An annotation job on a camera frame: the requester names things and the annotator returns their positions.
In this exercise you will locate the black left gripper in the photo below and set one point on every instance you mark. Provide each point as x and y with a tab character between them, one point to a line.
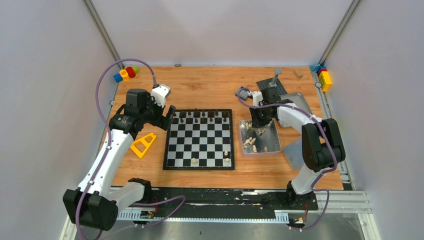
162	116

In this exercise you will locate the coloured toy cylinders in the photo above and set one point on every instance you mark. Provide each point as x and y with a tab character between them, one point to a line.
126	74

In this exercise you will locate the black white chessboard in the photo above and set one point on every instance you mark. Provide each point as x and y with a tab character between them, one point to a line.
204	134

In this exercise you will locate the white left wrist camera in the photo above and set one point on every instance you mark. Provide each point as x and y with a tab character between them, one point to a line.
160	94

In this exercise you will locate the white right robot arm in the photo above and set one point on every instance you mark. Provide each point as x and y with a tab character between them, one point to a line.
322	148

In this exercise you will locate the yellow triangular plastic stand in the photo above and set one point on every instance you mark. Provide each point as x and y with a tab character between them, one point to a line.
142	145

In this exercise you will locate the blue plastic bag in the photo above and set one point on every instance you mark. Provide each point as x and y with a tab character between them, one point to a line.
293	152

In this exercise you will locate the small wooden block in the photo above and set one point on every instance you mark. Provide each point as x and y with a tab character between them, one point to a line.
298	73

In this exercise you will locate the blue grey toy brick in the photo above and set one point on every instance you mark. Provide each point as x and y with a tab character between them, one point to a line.
243	93

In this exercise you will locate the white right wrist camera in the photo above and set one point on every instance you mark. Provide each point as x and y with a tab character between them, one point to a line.
257	97

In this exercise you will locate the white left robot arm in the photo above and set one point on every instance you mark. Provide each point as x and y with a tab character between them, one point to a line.
92	204

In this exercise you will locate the metal tin box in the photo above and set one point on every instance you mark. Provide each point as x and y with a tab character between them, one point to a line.
262	142

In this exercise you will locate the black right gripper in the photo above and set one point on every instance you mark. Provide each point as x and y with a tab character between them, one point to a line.
256	122

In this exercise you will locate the coloured toy brick stack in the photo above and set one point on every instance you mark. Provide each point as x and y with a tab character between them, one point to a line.
323	76

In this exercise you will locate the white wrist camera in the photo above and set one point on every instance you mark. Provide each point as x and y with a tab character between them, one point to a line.
160	94
257	97

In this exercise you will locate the grey brick baseplate with post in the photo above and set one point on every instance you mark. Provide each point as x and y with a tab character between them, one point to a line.
273	82

